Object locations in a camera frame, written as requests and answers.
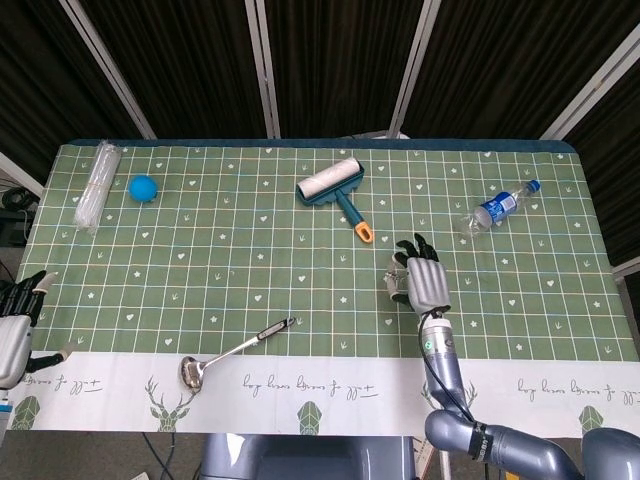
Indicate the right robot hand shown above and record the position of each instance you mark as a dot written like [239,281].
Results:
[427,282]

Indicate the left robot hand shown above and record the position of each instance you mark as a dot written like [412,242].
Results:
[12,340]

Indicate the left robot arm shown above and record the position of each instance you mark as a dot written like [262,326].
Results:
[4,410]

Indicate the clear plastic water bottle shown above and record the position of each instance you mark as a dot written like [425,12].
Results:
[492,207]

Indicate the black equipment beside table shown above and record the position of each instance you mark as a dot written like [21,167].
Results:
[15,215]

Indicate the teal lint roller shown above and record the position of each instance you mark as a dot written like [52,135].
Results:
[330,182]

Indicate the bundle of clear plastic tubes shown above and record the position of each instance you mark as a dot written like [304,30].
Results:
[97,185]

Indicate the green checked tablecloth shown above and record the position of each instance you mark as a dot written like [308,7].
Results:
[250,260]

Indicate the stainless steel ladle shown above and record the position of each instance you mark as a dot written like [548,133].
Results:
[190,372]

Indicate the blue ball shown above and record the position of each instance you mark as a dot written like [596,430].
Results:
[143,188]

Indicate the grey robot torso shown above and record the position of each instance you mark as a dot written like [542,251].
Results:
[300,457]

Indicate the white partition frame post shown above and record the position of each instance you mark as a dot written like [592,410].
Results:
[590,85]
[107,67]
[263,70]
[412,70]

